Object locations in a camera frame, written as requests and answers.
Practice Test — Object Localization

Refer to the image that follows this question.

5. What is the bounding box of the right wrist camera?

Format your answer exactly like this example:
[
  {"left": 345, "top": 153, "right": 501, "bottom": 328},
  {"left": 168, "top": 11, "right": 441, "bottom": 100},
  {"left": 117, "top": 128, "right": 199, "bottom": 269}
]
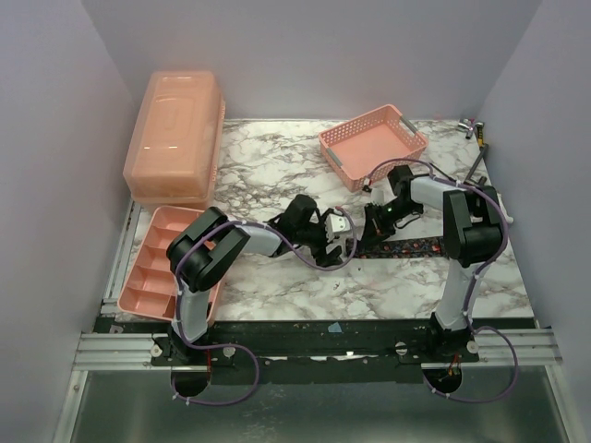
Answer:
[{"left": 362, "top": 180, "right": 385, "bottom": 206}]

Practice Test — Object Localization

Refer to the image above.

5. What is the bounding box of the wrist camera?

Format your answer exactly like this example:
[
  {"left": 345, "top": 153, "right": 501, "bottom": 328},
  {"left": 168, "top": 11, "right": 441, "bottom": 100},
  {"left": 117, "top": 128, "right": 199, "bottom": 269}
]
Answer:
[
  {"left": 324, "top": 213, "right": 352, "bottom": 243},
  {"left": 362, "top": 180, "right": 385, "bottom": 206}
]

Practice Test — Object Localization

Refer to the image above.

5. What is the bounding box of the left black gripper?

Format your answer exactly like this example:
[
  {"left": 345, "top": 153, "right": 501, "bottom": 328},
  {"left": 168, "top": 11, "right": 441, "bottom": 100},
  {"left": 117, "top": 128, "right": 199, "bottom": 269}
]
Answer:
[{"left": 295, "top": 210, "right": 344, "bottom": 268}]

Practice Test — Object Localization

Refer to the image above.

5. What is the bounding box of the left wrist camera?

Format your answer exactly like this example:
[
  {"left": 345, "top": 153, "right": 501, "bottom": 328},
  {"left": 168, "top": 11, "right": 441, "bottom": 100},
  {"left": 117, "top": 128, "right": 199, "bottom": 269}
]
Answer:
[{"left": 324, "top": 213, "right": 352, "bottom": 243}]

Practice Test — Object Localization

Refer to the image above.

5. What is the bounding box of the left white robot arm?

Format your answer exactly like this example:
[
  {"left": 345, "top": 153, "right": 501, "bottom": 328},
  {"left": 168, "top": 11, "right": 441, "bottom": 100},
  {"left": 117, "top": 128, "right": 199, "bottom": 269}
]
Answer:
[{"left": 166, "top": 195, "right": 357, "bottom": 365}]

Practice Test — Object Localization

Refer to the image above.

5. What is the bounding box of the grey metal clamp tool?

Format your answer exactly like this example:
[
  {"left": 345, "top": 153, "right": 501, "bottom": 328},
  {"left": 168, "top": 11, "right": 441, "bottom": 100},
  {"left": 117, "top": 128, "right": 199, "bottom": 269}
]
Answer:
[{"left": 457, "top": 118, "right": 488, "bottom": 186}]

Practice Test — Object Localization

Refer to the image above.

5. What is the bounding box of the pink translucent storage box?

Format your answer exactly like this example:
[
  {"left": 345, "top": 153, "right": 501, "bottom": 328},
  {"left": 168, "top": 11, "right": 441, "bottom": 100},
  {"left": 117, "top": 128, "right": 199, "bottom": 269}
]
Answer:
[{"left": 123, "top": 71, "right": 225, "bottom": 210}]

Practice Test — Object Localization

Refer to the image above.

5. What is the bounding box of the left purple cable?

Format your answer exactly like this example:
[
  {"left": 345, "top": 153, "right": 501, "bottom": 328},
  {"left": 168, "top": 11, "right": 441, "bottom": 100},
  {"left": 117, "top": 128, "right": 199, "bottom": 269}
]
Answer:
[{"left": 173, "top": 207, "right": 356, "bottom": 407}]

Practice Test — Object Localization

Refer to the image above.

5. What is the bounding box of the pink perforated basket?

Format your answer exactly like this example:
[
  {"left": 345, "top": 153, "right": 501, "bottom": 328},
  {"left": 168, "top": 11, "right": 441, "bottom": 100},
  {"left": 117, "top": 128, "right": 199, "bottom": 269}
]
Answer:
[{"left": 319, "top": 104, "right": 428, "bottom": 192}]

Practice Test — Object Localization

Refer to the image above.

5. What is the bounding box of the pink divided organizer tray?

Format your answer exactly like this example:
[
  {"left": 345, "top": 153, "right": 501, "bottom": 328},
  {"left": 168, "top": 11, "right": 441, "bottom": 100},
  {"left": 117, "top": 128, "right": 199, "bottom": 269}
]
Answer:
[{"left": 117, "top": 206, "right": 201, "bottom": 322}]

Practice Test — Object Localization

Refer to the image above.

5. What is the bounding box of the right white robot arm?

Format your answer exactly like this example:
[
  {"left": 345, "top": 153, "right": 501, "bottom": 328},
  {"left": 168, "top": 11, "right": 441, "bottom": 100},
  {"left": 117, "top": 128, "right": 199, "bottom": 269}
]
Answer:
[{"left": 356, "top": 165, "right": 508, "bottom": 362}]

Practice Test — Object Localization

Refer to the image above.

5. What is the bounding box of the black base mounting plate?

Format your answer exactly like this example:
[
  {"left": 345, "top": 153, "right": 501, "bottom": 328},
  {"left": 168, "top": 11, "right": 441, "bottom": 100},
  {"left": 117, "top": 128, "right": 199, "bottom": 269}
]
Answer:
[{"left": 91, "top": 313, "right": 481, "bottom": 387}]

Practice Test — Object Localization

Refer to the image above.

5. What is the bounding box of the aluminium rail frame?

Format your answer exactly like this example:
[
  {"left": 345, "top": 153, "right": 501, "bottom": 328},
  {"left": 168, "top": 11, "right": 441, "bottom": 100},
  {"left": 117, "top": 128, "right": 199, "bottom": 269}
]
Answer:
[{"left": 54, "top": 322, "right": 585, "bottom": 442}]

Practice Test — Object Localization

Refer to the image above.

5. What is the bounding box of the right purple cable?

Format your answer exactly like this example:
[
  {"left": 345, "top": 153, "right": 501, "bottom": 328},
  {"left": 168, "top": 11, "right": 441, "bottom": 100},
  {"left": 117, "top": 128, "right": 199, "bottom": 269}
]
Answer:
[{"left": 364, "top": 159, "right": 519, "bottom": 403}]

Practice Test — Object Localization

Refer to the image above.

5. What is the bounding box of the purple cable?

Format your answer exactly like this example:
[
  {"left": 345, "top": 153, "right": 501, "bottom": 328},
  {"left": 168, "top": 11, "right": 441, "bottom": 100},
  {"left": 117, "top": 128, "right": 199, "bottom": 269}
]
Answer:
[
  {"left": 364, "top": 159, "right": 519, "bottom": 403},
  {"left": 173, "top": 207, "right": 356, "bottom": 407}
]

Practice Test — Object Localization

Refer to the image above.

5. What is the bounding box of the dark floral necktie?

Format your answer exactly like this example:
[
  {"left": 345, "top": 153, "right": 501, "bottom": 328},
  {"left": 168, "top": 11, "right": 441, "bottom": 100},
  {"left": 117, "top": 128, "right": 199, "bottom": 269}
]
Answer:
[{"left": 354, "top": 236, "right": 449, "bottom": 259}]

